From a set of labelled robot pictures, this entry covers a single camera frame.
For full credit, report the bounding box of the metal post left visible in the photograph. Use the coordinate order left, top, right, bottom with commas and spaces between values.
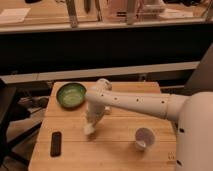
66, 0, 78, 28

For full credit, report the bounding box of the white cup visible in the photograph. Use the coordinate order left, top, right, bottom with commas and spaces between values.
135, 128, 155, 151

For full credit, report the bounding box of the green ceramic bowl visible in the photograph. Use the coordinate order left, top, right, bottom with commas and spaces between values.
56, 82, 86, 109

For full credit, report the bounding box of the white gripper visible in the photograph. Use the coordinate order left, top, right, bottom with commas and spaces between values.
86, 103, 105, 126

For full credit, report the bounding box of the metal post right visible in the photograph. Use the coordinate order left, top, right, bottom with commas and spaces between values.
126, 0, 136, 25

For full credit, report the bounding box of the metal post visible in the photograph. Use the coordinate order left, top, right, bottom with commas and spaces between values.
66, 0, 78, 28
126, 0, 136, 25

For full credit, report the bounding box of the white paper sheet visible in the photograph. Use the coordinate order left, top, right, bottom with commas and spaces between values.
0, 8, 30, 24

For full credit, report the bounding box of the black remote control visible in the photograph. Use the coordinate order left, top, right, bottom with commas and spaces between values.
50, 132, 62, 157

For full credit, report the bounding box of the white sponge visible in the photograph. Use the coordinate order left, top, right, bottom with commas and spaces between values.
84, 123, 96, 136

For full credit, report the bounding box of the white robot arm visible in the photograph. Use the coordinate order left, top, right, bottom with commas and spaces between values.
84, 79, 213, 171

